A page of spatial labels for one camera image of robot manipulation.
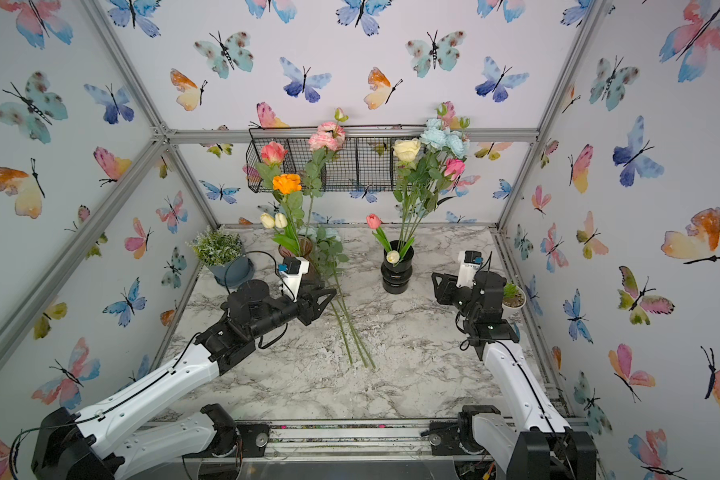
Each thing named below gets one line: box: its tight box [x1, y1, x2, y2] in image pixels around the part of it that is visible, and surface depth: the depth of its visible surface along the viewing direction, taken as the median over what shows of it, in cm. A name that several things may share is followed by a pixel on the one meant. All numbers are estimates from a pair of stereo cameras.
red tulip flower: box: [366, 213, 384, 230], surface depth 82 cm
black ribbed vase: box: [380, 240, 414, 294], surface depth 97 cm
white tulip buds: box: [260, 212, 288, 229], surface depth 82 cm
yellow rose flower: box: [393, 138, 421, 162], surface depth 79 cm
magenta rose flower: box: [444, 158, 466, 181], surface depth 79 cm
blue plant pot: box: [207, 256, 254, 287], surface depth 105 cm
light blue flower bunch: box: [420, 118, 470, 159], surface depth 82 cm
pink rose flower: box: [260, 141, 289, 167], surface depth 84 cm
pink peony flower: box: [308, 121, 346, 151], surface depth 80 cm
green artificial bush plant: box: [184, 225, 243, 267], surface depth 94 cm
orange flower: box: [272, 173, 302, 195], surface depth 82 cm
